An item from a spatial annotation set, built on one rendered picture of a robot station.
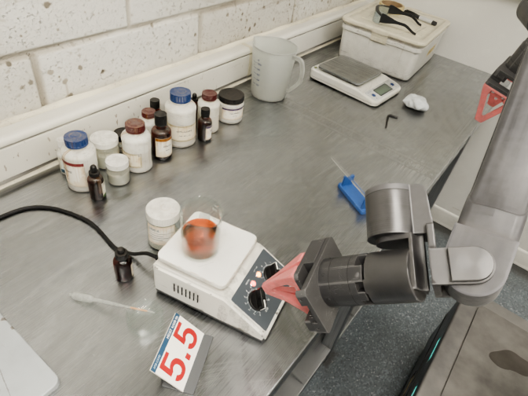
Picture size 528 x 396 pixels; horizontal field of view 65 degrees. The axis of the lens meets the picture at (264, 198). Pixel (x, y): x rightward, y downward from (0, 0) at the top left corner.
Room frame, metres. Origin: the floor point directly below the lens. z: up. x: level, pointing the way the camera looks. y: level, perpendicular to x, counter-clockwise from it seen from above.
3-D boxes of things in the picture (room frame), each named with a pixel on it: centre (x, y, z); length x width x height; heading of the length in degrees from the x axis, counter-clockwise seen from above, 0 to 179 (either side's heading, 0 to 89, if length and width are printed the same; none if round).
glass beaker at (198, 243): (0.42, 0.08, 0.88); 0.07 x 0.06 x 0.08; 44
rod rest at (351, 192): (0.72, -0.20, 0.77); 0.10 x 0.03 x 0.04; 30
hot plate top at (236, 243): (0.43, 0.07, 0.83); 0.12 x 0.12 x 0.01; 72
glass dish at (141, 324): (0.34, 0.15, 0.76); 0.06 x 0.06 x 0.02
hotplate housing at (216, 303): (0.43, 0.05, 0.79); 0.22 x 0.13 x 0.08; 72
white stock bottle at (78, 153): (0.62, 0.37, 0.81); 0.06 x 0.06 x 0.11
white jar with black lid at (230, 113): (0.97, 0.13, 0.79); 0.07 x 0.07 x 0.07
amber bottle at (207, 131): (0.85, 0.17, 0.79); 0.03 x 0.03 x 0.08
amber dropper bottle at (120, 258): (0.41, 0.21, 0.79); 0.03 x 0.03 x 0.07
